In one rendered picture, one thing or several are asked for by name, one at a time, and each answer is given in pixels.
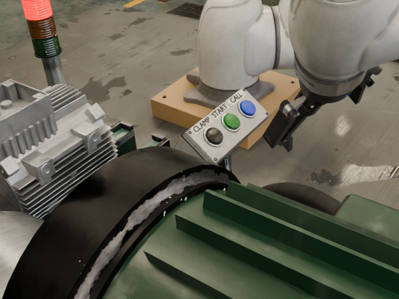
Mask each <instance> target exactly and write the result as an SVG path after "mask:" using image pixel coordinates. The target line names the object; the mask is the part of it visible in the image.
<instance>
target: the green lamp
mask: <svg viewBox="0 0 399 299"><path fill-rule="evenodd" d="M31 40H32V44H33V48H34V52H35V54H36V55H37V56H41V57H46V56H52V55H55V54H57V53H59V52H60V51H61V47H60V44H59V39H58V35H57V33H56V34H55V35H54V36H52V37H50V38H47V39H33V38H31Z"/></svg>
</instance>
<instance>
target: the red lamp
mask: <svg viewBox="0 0 399 299"><path fill-rule="evenodd" d="M21 1H22V5H23V9H24V13H25V16H26V19H28V20H42V19H45V18H48V17H50V16H51V15H52V14H53V12H52V8H51V5H50V0H21Z"/></svg>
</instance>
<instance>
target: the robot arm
mask: <svg viewBox="0 0 399 299"><path fill-rule="evenodd" d="M197 59H198V67H199V71H189V72H188V73H187V75H186V79H187V80H188V81H189V82H191V83H193V84H195V85H197V86H196V87H195V88H194V89H192V90H191V91H188V92H186V93H185V94H184V95H183V100H184V101H185V102H187V103H194V104H198V105H200V106H204V107H207V108H209V109H213V110H214V109H215V108H216V107H218V106H219V105H221V104H222V103H223V102H224V101H226V100H227V99H228V98H229V97H231V96H232V95H233V94H234V93H236V92H237V91H238V90H240V89H241V88H242V87H243V88H245V89H246V90H247V91H248V92H249V94H250V95H251V96H252V97H253V98H254V99H255V100H256V101H257V102H259V101H260V100H261V99H262V98H263V97H264V96H265V95H267V94H268V93H270V92H272V91H274V84H273V83H272V82H268V81H261V80H259V75H260V74H263V73H265V72H267V71H270V70H272V69H294V71H295V73H296V76H298V78H299V84H300V89H301V90H300V91H299V93H298V95H297V96H296V97H295V98H294V101H293V102H289V101H288V100H287V99H286V100H283V101H282V102H281V104H280V107H279V110H278V112H277V113H276V115H275V116H274V118H273V120H272V121H271V123H270V124H269V126H268V128H267V129H266V131H265V132H264V134H263V135H262V137H263V138H264V139H265V140H266V142H267V143H268V144H269V146H270V147H271V148H275V147H276V146H277V145H278V144H279V146H282V145H283V147H285V149H286V150H287V152H290V151H291V150H292V144H293V137H292V136H291V134H292V133H293V132H294V131H295V130H296V129H297V128H298V127H299V126H300V125H301V123H302V122H303V121H304V120H305V119H306V118H307V117H308V116H312V115H314V114H315V113H316V112H317V111H318V110H319V109H320V108H321V107H322V106H323V105H325V104H327V103H335V102H338V101H341V100H343V99H344V98H346V97H347V96H349V97H350V98H351V100H352V101H353V102H354V103H355V104H357V103H359V102H360V99H361V98H362V95H363V92H364V90H365V87H366V85H367V86H368V87H371V86H372V85H374V83H375V82H374V81H373V79H372V78H371V77H370V76H371V75H373V74H374V75H378V74H380V73H381V71H382V69H381V68H380V67H379V65H382V64H384V63H387V62H391V61H394V60H396V59H399V0H280V2H279V5H277V6H270V7H269V6H266V5H262V2H261V0H207V1H206V3H205V5H204V7H203V9H202V13H201V16H200V19H199V24H198V31H197ZM311 106H313V108H312V107H311Z"/></svg>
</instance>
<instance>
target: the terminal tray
mask: <svg viewBox="0 0 399 299"><path fill-rule="evenodd" d="M7 82H10V84H9V85H6V83H7ZM36 94H41V96H39V97H36ZM56 131H58V127H57V124H56V120H55V113H54V110H53V106H52V102H51V99H50V94H48V93H45V92H43V91H40V90H37V89H35V88H32V87H29V86H27V85H24V84H22V83H19V82H17V81H14V80H11V79H9V80H7V81H5V82H3V83H1V84H0V161H2V160H3V159H5V158H7V157H8V156H12V158H16V159H18V158H19V154H22V155H24V154H25V153H26V152H25V150H29V151H31V150H32V146H35V147H38V142H42V143H44V142H45V140H44V139H45V138H47V139H50V135H51V134H53V135H56Z"/></svg>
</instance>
